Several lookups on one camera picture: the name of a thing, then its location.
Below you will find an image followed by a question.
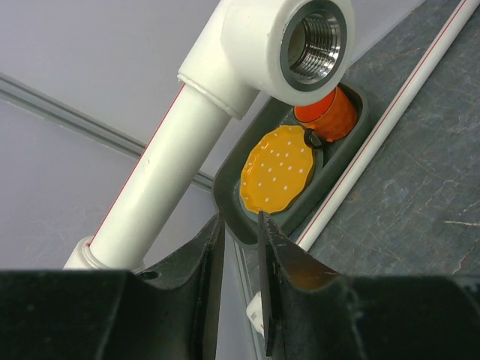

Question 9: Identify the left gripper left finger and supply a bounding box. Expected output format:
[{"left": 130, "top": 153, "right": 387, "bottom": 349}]
[{"left": 1, "top": 214, "right": 225, "bottom": 359}]

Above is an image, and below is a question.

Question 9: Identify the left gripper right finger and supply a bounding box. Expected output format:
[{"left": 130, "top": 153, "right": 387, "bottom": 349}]
[{"left": 257, "top": 213, "right": 479, "bottom": 359}]

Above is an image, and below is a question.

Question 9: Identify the dark grey stone mat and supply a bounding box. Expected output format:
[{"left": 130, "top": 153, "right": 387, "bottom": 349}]
[{"left": 310, "top": 13, "right": 479, "bottom": 275}]

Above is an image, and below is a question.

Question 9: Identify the dark green plastic tray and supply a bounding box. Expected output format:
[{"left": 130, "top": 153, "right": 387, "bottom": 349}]
[{"left": 211, "top": 81, "right": 374, "bottom": 248}]

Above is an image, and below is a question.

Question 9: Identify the orange dotted plate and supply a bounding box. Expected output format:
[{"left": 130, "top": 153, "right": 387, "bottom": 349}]
[{"left": 239, "top": 125, "right": 315, "bottom": 215}]

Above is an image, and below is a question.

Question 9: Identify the orange red cup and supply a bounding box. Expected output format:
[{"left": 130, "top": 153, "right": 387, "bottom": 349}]
[{"left": 293, "top": 86, "right": 359, "bottom": 143}]

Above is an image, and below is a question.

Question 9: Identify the white PVC pipe frame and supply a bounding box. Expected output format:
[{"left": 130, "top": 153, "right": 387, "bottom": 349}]
[{"left": 61, "top": 0, "right": 480, "bottom": 271}]

